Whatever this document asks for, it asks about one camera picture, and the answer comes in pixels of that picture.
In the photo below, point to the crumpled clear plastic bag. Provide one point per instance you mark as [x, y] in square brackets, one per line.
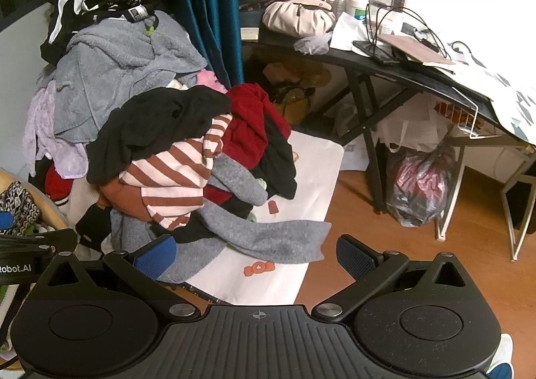
[312, 44]

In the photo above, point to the black desk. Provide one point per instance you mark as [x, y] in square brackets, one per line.
[335, 56]

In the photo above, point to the grey knit sweater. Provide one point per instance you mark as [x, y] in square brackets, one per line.
[268, 236]

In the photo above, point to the brown pink striped sweater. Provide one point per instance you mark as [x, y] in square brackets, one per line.
[176, 165]

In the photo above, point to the lilac cloth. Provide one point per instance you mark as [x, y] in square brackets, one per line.
[46, 123]

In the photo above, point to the black white patterned cloth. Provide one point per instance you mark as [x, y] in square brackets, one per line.
[19, 203]

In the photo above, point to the black jacket with white stripes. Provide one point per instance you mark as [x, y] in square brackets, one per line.
[63, 25]

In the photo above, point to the white printed mat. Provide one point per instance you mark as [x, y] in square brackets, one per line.
[310, 178]

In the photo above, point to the black sweater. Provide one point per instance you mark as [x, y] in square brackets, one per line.
[159, 119]

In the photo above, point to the geometric printed sheet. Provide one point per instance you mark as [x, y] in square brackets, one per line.
[502, 86]

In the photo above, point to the teal curtain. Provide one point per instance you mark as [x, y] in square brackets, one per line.
[197, 6]

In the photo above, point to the white paper sheet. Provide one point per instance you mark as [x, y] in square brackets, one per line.
[347, 31]

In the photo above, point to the red garment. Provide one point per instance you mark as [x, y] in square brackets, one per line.
[247, 119]

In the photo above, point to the red knit cloth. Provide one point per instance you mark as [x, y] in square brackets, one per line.
[56, 184]

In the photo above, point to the pink notebook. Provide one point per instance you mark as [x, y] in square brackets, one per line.
[414, 48]

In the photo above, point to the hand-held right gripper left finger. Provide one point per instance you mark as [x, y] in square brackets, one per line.
[155, 258]

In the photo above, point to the white jar with blue label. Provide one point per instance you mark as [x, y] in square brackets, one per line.
[358, 8]

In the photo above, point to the grey fleece blanket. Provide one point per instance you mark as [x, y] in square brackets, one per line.
[113, 65]

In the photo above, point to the white metal frame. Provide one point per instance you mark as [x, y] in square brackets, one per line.
[511, 211]

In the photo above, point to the beige bag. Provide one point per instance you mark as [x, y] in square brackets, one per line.
[297, 17]

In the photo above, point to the person's white blue shoe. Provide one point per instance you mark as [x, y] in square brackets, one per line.
[502, 362]

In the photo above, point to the red black plastic bag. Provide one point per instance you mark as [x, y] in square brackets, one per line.
[418, 186]

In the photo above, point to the white plastic bag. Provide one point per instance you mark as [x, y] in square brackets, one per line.
[410, 130]

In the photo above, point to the pink cloth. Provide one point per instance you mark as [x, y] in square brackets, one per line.
[207, 78]

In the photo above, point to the brown handbag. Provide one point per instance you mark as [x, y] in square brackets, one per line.
[293, 100]

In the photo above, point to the black phone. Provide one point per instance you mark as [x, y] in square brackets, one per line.
[372, 51]

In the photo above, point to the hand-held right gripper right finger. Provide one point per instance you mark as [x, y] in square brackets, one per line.
[356, 256]

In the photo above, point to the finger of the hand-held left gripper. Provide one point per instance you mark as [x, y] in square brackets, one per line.
[5, 222]
[37, 241]

